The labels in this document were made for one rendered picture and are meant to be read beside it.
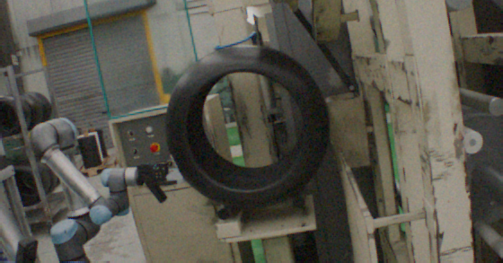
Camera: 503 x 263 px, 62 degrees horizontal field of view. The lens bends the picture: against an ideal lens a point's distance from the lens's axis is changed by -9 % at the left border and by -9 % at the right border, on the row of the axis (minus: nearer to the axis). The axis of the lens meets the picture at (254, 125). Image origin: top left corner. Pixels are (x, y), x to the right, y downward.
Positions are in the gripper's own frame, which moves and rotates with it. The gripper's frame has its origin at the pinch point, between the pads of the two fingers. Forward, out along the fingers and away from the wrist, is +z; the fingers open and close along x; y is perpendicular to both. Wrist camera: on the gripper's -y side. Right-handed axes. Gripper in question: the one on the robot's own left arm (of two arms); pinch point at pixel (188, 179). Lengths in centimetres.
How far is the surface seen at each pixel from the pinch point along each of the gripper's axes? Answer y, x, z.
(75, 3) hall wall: 206, 860, -474
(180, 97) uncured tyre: 33.4, -12.1, 3.5
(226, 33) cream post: 56, 27, 16
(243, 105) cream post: 24.5, 26.8, 20.8
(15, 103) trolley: 17, 254, -251
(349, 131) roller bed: 12, 20, 65
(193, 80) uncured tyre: 38.9, -12.2, 8.8
